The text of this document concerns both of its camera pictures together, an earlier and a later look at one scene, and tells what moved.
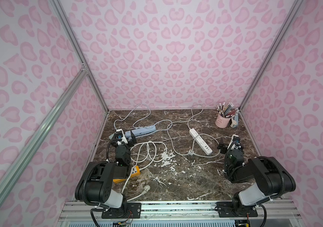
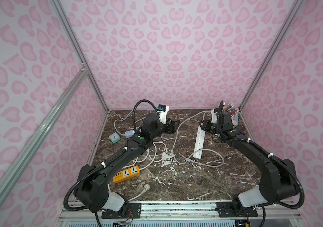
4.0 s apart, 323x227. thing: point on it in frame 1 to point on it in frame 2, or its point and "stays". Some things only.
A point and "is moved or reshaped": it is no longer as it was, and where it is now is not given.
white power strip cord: (192, 139) to (198, 152)
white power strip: (199, 141) is moved or reshaped
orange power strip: (135, 172) stays
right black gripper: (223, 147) to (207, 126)
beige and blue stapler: (235, 121) stays
